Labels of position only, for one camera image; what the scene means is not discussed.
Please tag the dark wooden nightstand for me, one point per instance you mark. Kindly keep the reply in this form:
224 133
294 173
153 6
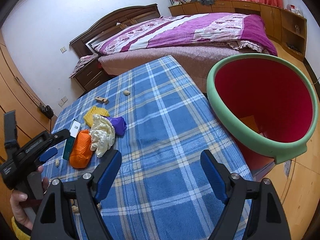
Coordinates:
91 75

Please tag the purple floral quilt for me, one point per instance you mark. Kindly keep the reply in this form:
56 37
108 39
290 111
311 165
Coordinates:
220 29

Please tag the long wooden cabinet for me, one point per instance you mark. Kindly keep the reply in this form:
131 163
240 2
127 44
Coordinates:
281 25

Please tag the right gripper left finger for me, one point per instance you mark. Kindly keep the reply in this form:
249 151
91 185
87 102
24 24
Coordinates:
54 219

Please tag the folded cloth on nightstand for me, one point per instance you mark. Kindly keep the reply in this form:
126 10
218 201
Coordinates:
84 60

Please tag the orange cardboard box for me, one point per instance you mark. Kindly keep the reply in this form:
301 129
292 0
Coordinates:
250 122

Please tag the peanut at left edge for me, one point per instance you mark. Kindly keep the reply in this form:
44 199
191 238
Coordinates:
75 208

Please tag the cream plastic bag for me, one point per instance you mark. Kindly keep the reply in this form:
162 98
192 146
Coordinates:
102 135

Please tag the peanut beside orange box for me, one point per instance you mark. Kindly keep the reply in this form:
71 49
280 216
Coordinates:
57 163

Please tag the wooden clothespin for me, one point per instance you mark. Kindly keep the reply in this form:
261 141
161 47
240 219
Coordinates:
101 100

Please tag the purple wrapper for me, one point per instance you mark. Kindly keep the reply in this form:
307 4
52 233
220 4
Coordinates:
119 125

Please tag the blue plaid table cloth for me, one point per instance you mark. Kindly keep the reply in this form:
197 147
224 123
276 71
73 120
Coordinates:
160 191

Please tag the orange foam net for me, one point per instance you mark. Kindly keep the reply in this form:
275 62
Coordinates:
81 151

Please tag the black plug on wardrobe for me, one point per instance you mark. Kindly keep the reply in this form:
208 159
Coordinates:
46 110

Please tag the far small peanut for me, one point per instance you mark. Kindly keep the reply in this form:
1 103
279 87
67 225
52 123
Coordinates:
126 92

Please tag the red bucket green rim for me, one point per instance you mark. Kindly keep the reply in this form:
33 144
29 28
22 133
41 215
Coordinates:
277 94

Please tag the white teal medicine box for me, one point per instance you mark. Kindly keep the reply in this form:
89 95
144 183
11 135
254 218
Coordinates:
74 130

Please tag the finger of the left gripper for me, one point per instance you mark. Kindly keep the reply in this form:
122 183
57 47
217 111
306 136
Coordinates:
48 154

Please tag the wooden bed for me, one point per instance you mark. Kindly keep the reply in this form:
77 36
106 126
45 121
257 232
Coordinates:
196 59

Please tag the wooden wardrobe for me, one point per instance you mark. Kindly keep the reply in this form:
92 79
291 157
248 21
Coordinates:
17 95

